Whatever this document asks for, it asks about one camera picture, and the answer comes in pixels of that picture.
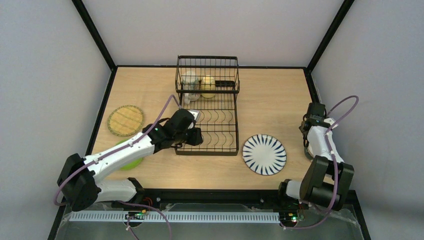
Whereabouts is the beige patterned mug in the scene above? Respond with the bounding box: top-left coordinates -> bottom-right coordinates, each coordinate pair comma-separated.
181,70 -> 201,105

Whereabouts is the black wire dish rack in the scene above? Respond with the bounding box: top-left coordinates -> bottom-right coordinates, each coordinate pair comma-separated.
175,55 -> 240,156

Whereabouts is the yellow cup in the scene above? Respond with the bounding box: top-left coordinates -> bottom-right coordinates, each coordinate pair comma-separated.
200,75 -> 216,99

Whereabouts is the white ceramic bowl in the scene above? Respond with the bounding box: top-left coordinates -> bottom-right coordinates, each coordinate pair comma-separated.
304,146 -> 314,161

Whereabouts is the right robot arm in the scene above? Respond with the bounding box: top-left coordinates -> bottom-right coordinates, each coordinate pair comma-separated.
277,102 -> 355,211

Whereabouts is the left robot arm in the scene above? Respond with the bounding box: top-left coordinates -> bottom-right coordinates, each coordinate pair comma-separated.
57,108 -> 203,212

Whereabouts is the woven bamboo coaster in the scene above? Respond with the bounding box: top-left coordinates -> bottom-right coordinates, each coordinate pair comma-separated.
106,104 -> 145,137

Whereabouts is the green plate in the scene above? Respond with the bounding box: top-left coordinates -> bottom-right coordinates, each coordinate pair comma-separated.
115,138 -> 144,171

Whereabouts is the blue striped white plate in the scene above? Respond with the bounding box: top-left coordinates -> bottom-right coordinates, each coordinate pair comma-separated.
242,134 -> 287,176

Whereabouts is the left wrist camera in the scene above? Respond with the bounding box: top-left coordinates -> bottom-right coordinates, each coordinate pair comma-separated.
189,109 -> 201,122

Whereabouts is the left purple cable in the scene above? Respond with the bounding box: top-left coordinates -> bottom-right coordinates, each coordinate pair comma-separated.
52,94 -> 183,240

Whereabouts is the black frame front rail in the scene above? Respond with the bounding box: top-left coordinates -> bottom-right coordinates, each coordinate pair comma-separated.
62,188 -> 359,208

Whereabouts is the white slotted cable duct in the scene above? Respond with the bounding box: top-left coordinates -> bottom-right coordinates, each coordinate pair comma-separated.
68,210 -> 280,224

